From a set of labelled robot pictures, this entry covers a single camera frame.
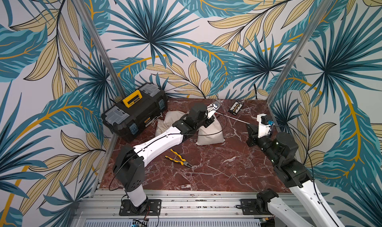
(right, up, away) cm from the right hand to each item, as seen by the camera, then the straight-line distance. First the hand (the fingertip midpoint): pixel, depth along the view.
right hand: (240, 126), depth 66 cm
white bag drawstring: (-2, +4, +4) cm, 6 cm away
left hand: (-13, +8, +14) cm, 21 cm away
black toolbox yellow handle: (-54, +8, +27) cm, 61 cm away
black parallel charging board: (+12, +11, +48) cm, 50 cm away
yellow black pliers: (-26, -23, +22) cm, 41 cm away
